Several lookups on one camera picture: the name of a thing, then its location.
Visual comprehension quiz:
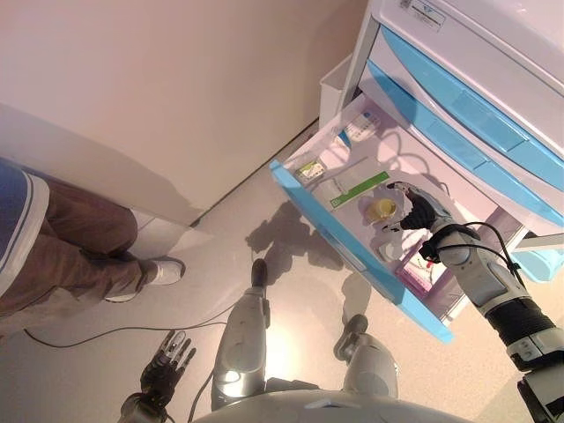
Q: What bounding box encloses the black floor cable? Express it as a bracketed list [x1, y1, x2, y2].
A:
[24, 321, 230, 349]

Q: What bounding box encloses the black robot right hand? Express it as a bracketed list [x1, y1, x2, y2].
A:
[382, 180, 455, 234]

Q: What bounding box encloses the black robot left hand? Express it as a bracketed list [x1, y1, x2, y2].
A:
[139, 330, 197, 400]

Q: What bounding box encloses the grey robot torso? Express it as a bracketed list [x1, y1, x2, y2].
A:
[191, 386, 446, 423]

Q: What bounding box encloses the clear bottle of yellow capsules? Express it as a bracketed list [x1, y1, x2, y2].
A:
[359, 196, 400, 226]

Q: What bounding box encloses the purple white medicine box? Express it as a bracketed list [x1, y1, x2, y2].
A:
[396, 250, 442, 292]

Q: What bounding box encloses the blue white medicine box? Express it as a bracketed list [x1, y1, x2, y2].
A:
[337, 108, 382, 149]

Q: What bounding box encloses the silver robot right leg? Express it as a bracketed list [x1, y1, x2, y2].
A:
[333, 314, 400, 402]

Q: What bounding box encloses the light blue waste bin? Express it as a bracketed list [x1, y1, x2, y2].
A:
[513, 244, 564, 283]

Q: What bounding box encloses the white medical cart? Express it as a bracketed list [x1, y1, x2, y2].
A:
[319, 0, 564, 330]

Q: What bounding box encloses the white side bin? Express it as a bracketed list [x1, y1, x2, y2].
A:
[319, 56, 353, 129]

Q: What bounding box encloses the long green white medicine box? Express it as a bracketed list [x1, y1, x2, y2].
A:
[323, 169, 391, 212]

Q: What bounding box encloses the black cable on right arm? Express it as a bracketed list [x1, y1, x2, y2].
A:
[434, 221, 528, 287]

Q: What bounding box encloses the person in brown trousers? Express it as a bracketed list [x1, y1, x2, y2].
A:
[0, 156, 186, 336]

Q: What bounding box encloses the blue front drawer with medicines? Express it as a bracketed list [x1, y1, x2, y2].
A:
[269, 94, 528, 343]

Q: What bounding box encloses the small green white medicine box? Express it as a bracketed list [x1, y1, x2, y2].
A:
[293, 160, 327, 184]

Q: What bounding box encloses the blue front cart drawer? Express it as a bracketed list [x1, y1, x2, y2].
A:
[365, 59, 564, 228]
[378, 24, 564, 167]

